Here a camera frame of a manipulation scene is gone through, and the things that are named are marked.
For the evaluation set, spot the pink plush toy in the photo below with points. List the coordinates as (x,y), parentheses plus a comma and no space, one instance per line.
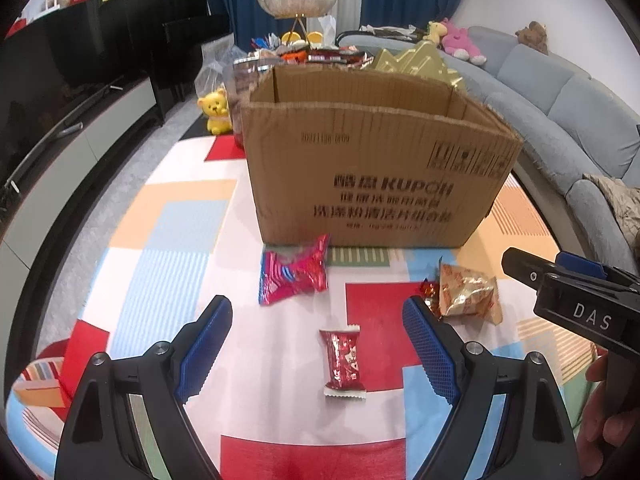
(460,40)

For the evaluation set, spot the two-tier white bowl stand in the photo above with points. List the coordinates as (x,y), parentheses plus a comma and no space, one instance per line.
(295,2)

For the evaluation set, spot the gold foil bag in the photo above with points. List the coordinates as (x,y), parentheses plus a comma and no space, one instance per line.
(415,62)

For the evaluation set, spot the small red snack packet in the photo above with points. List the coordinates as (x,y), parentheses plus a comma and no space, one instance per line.
(342,360)

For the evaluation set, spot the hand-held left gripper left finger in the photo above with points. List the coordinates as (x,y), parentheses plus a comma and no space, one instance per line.
(205,355)

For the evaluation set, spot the black piano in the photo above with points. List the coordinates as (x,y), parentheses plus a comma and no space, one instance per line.
(135,35)

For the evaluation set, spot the large pile of assorted snacks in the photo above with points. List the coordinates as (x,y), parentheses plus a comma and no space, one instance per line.
(325,55)

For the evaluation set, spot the clear plastic bag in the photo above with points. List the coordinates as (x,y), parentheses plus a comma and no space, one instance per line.
(215,67)

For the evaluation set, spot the colourful patterned tablecloth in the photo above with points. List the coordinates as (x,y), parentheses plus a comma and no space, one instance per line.
(175,235)

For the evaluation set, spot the grey sofa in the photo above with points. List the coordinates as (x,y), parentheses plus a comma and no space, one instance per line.
(550,100)

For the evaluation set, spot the pile of clothes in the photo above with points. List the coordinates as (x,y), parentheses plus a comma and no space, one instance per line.
(390,31)

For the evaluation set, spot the grey television cabinet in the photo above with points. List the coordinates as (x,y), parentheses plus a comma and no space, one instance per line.
(100,130)

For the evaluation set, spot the small red foil candy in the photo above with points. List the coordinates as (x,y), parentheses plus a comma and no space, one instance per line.
(429,291)

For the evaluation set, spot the yellow bear toy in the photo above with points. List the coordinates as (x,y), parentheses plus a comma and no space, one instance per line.
(215,110)

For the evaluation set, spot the pink snack packet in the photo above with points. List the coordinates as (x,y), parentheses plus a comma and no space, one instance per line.
(295,272)

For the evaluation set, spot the brown plush toy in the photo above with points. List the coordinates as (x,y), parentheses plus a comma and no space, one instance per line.
(532,35)

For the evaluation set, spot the yellow plush toy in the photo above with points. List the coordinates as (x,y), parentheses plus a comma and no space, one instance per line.
(435,32)

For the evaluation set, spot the orange and gold snack packet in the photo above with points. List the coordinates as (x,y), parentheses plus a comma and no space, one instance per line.
(467,292)

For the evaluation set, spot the person's right hand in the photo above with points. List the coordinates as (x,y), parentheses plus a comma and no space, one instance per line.
(600,425)

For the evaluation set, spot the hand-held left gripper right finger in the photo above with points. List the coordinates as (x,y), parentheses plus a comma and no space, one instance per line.
(430,355)

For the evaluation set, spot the brown cardboard box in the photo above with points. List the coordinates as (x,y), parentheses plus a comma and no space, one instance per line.
(375,160)

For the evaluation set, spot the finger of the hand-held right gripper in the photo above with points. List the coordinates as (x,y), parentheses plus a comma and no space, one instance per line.
(582,264)
(525,267)

